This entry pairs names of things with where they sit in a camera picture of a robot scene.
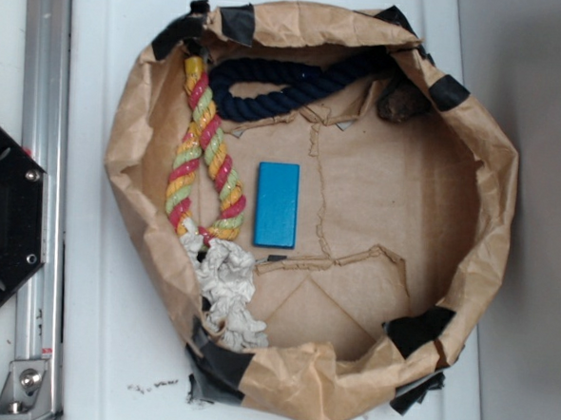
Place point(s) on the blue rectangular block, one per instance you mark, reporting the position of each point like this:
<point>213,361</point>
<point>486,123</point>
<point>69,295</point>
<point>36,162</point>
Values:
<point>277,205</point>

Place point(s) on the brown paper bag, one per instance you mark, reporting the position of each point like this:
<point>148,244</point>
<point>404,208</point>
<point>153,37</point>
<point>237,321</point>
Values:
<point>403,229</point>

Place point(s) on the brown rock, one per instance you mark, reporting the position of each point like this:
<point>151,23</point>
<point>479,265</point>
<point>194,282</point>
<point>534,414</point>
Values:
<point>401,100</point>

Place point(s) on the white tray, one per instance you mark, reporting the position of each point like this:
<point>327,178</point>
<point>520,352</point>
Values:
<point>123,360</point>

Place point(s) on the aluminium extrusion rail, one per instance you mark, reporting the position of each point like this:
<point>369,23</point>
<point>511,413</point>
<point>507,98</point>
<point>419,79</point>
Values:
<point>38,326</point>

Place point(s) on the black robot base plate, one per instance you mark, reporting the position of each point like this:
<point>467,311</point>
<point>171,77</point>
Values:
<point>21,216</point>

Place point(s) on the metal corner bracket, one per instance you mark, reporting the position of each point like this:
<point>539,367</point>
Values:
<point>25,395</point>

